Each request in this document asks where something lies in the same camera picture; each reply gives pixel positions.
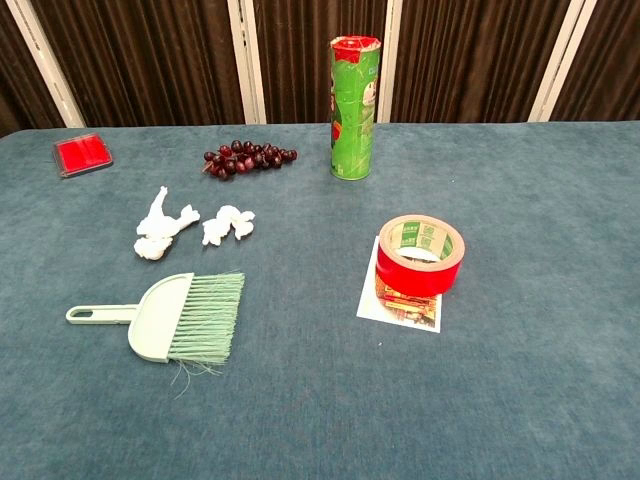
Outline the white crumpled tissue wad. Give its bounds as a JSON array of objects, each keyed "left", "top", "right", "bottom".
[{"left": 201, "top": 204, "right": 257, "bottom": 247}]

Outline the dark red grape bunch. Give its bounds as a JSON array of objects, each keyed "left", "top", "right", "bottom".
[{"left": 202, "top": 140, "right": 299, "bottom": 181}]

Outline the small white tissue ball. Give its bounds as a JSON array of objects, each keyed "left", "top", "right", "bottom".
[{"left": 133, "top": 236, "right": 174, "bottom": 262}]

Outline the red adhesive tape roll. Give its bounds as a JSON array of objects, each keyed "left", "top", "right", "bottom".
[{"left": 376, "top": 214, "right": 467, "bottom": 297}]

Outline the white metal frame post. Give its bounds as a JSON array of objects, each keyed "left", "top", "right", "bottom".
[
  {"left": 527, "top": 0, "right": 599, "bottom": 123},
  {"left": 376, "top": 0, "right": 404, "bottom": 124},
  {"left": 4, "top": 0, "right": 87, "bottom": 129},
  {"left": 226, "top": 0, "right": 268, "bottom": 126}
]

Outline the red ink pad clear case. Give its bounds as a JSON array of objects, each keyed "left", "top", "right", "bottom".
[{"left": 52, "top": 132, "right": 115, "bottom": 179}]

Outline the blue table cloth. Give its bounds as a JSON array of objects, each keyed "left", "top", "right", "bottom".
[{"left": 0, "top": 121, "right": 640, "bottom": 480}]

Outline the dark brown pleated curtain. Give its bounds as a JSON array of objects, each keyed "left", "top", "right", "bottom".
[{"left": 0, "top": 0, "right": 640, "bottom": 139}]

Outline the green chips can red lid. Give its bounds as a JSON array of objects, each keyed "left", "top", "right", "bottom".
[{"left": 329, "top": 35, "right": 383, "bottom": 181}]

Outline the small mint green hand broom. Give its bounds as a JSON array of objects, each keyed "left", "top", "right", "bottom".
[{"left": 65, "top": 271, "right": 246, "bottom": 400}]

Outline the white bordered photo card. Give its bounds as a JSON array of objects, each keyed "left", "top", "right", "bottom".
[{"left": 355, "top": 236, "right": 444, "bottom": 335}]

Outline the long white crumpled tissue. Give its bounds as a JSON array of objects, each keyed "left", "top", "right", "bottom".
[{"left": 136, "top": 186, "right": 201, "bottom": 240}]

